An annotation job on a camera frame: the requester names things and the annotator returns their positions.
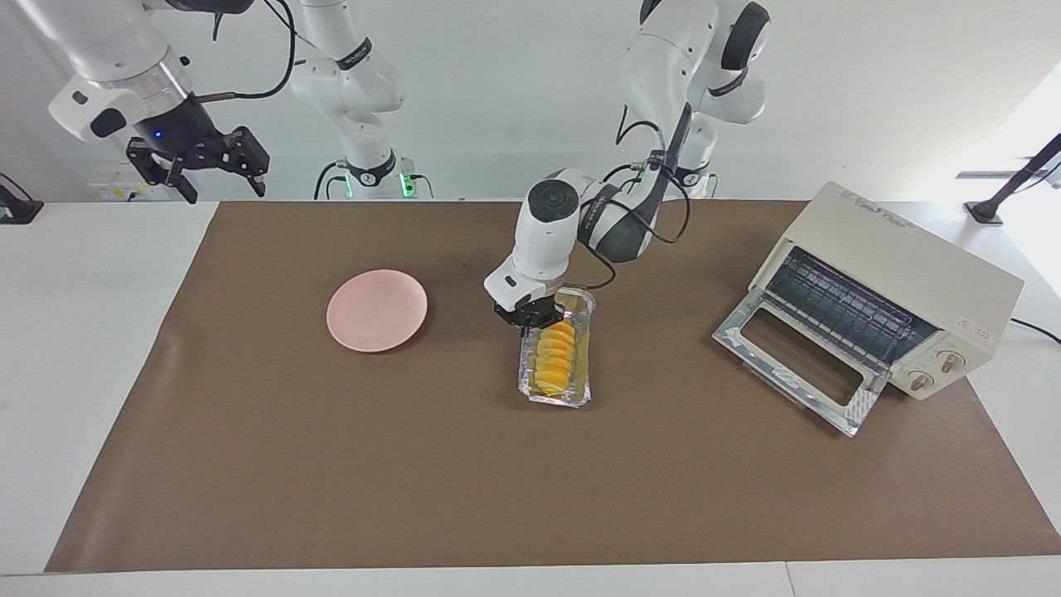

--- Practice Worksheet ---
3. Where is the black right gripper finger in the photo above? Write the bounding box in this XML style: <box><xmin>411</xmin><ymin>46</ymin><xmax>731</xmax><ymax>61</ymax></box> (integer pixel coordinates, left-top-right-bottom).
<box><xmin>126</xmin><ymin>139</ymin><xmax>200</xmax><ymax>205</ymax></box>
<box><xmin>220</xmin><ymin>126</ymin><xmax>271</xmax><ymax>197</ymax></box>

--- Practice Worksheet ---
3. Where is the sliced golden bread loaf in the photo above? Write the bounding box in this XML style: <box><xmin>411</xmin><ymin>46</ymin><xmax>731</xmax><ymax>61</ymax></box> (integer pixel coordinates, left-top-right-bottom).
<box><xmin>533</xmin><ymin>320</ymin><xmax>577</xmax><ymax>397</ymax></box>

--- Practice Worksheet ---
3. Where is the aluminium foil tray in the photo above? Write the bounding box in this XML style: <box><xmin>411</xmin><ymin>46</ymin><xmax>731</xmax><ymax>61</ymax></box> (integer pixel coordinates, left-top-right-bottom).
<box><xmin>518</xmin><ymin>287</ymin><xmax>598</xmax><ymax>409</ymax></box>

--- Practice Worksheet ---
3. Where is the glass oven door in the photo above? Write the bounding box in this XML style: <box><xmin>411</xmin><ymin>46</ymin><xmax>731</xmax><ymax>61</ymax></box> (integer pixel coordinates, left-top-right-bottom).
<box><xmin>713</xmin><ymin>290</ymin><xmax>889</xmax><ymax>438</ymax></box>

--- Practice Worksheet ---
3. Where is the metal oven rack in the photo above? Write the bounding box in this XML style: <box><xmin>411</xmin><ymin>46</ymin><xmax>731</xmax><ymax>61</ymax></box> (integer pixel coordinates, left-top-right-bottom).
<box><xmin>764</xmin><ymin>247</ymin><xmax>939</xmax><ymax>367</ymax></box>

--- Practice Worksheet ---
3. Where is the cream toaster oven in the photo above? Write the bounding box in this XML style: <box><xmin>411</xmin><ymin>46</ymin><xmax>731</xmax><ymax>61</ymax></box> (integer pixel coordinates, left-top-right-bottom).
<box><xmin>713</xmin><ymin>181</ymin><xmax>1026</xmax><ymax>438</ymax></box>

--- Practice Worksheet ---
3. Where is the brown table mat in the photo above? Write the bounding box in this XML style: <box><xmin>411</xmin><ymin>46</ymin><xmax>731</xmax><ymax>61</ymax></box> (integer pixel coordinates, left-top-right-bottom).
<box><xmin>46</xmin><ymin>199</ymin><xmax>1061</xmax><ymax>573</ymax></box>

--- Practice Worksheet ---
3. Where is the pink round plate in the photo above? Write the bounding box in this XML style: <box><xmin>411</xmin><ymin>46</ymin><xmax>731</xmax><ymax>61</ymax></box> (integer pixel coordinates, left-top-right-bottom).
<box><xmin>327</xmin><ymin>269</ymin><xmax>429</xmax><ymax>353</ymax></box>

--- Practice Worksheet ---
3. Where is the small black stand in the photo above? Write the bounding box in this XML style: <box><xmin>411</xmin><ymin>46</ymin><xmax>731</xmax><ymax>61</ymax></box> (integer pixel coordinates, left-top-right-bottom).
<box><xmin>0</xmin><ymin>172</ymin><xmax>44</xmax><ymax>225</ymax></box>

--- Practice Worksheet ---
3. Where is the tall black stand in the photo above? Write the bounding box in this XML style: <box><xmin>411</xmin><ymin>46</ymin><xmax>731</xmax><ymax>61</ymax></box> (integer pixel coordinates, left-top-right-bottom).
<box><xmin>957</xmin><ymin>133</ymin><xmax>1061</xmax><ymax>226</ymax></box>

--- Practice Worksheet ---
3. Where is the white wall socket strip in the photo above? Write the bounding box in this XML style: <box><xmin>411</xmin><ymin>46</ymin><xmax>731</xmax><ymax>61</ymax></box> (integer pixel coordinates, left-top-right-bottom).
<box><xmin>90</xmin><ymin>162</ymin><xmax>171</xmax><ymax>201</ymax></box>

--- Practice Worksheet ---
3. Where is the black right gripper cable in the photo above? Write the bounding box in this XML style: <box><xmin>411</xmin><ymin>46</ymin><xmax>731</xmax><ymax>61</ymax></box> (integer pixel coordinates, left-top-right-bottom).
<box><xmin>195</xmin><ymin>0</ymin><xmax>298</xmax><ymax>102</ymax></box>

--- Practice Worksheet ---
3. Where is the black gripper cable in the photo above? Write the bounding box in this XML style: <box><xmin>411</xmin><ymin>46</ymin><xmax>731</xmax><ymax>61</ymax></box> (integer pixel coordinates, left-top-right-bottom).
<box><xmin>572</xmin><ymin>104</ymin><xmax>694</xmax><ymax>291</ymax></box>
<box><xmin>195</xmin><ymin>0</ymin><xmax>298</xmax><ymax>102</ymax></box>

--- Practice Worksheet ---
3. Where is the black right base cable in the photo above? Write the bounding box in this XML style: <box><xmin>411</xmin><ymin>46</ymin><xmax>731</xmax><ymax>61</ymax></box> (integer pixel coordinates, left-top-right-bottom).
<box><xmin>313</xmin><ymin>160</ymin><xmax>349</xmax><ymax>200</ymax></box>

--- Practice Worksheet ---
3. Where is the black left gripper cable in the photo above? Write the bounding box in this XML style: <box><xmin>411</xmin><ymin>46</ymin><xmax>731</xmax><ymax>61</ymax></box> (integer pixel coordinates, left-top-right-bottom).
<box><xmin>572</xmin><ymin>104</ymin><xmax>694</xmax><ymax>291</ymax></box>

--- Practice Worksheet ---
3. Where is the black oven power cable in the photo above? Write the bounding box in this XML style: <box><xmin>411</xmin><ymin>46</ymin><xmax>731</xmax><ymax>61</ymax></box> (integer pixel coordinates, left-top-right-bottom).
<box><xmin>1010</xmin><ymin>318</ymin><xmax>1061</xmax><ymax>345</ymax></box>

